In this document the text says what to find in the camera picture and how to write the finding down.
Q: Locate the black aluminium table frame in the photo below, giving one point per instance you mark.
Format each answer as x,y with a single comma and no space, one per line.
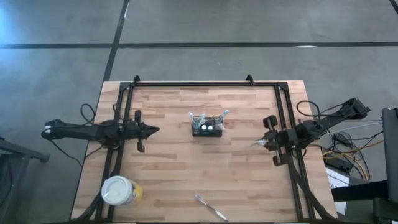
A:
202,84

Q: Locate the white paper sheet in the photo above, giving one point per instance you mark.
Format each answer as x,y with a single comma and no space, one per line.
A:
337,180

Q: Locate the yellow Lysol wipes canister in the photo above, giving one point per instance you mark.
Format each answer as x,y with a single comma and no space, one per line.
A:
119,190

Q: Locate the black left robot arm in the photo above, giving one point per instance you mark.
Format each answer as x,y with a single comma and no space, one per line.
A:
81,132

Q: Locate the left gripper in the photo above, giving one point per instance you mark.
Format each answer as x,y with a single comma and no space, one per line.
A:
130,130

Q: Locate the black power brick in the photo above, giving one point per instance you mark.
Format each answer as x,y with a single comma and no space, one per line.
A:
341,138

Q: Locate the grey metal stand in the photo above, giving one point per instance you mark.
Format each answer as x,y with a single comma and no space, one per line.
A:
18,154

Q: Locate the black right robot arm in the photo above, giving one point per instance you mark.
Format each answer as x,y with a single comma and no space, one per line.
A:
329,119

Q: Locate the purple white toothbrush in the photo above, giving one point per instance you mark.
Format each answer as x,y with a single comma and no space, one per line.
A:
211,208
225,113

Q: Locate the black stand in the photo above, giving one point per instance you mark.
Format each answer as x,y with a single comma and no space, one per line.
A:
360,191

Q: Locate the black desk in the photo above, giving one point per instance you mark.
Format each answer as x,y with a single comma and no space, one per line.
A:
391,155

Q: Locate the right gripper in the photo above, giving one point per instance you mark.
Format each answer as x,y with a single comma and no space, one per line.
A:
284,138

